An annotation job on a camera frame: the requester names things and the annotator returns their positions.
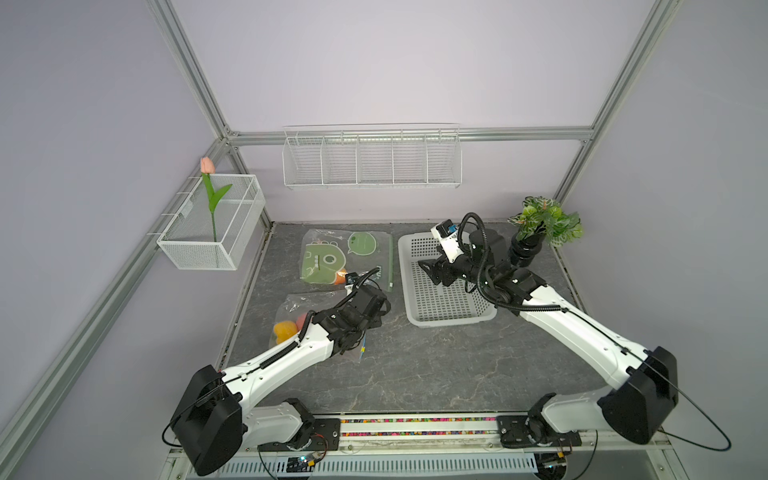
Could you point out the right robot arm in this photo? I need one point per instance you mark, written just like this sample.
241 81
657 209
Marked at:
639 391

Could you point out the white wire wall shelf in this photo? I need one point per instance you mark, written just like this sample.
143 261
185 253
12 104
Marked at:
372 156

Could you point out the red peach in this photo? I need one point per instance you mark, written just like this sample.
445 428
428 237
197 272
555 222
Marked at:
302 322

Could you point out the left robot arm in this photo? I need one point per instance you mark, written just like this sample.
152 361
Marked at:
220 411

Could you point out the orange-red peach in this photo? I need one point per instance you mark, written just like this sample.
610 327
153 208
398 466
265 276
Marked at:
340 277

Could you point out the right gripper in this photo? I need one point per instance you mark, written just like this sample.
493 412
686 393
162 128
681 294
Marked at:
439 266

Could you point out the white mesh wall basket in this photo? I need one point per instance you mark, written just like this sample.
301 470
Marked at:
187 238

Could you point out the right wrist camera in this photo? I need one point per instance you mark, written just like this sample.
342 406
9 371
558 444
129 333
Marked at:
446 233

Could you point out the green printed zip-top bag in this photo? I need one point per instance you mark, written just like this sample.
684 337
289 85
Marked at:
325 252

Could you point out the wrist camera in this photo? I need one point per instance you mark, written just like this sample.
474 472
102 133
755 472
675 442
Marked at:
351 280
446 233

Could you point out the potted green plant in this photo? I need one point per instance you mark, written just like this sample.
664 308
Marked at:
541 220

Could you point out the white plastic basket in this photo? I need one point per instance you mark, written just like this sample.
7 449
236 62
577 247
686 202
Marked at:
430 305

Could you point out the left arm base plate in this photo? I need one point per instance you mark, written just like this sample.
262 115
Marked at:
323 435

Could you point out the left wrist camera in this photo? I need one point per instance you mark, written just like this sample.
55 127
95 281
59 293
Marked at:
351 280

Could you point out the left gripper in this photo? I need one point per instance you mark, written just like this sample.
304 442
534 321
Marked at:
375 322

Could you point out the yellow peach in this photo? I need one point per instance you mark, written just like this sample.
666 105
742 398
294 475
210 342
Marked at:
283 331

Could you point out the clear blue-zipper bag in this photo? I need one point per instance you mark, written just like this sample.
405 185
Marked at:
304 349

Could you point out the pink artificial tulip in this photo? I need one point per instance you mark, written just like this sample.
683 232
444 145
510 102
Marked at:
214 196

